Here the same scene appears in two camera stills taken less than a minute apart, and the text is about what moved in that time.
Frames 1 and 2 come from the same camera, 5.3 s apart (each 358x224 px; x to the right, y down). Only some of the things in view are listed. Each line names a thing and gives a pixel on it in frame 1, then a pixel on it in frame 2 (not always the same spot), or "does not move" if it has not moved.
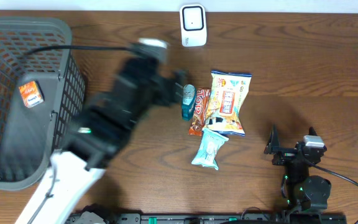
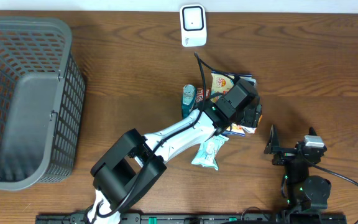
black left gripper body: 158,95 → 246,115
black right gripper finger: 312,131 does not move
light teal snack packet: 209,144 does not move
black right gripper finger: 273,143 does not move
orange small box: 31,94 → 260,119
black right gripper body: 284,156 does not move
